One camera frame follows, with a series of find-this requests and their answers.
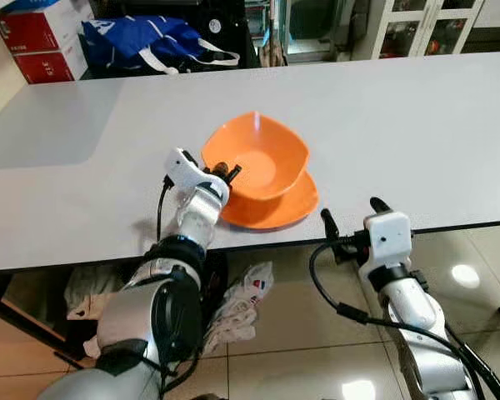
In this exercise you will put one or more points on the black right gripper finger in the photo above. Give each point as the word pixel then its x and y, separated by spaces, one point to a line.
pixel 329 225
pixel 380 205

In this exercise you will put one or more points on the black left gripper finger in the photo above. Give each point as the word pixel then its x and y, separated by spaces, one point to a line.
pixel 232 172

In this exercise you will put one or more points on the orange square bowl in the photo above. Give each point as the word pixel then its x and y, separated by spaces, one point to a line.
pixel 262 162

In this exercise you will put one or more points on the orange plate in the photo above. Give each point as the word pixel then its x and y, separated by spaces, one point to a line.
pixel 283 212

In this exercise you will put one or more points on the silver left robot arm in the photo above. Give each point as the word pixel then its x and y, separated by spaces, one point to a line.
pixel 150 317

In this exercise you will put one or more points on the white printed plastic bag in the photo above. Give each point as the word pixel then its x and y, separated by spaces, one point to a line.
pixel 242 308

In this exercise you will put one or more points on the crumpled white cloth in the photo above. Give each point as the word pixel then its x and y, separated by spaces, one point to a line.
pixel 96 300

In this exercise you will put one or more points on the white glass door cabinet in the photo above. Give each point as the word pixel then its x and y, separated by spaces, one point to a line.
pixel 417 29

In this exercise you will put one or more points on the red white cardboard box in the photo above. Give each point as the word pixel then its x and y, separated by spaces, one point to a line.
pixel 37 29
pixel 54 65

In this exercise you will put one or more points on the black metal table leg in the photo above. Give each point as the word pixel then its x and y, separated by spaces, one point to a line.
pixel 29 321

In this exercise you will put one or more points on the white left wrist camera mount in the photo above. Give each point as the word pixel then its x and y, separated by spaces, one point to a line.
pixel 183 169

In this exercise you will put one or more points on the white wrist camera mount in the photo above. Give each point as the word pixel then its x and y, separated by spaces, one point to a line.
pixel 387 242
pixel 183 169

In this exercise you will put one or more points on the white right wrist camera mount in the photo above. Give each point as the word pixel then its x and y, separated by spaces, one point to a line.
pixel 387 242

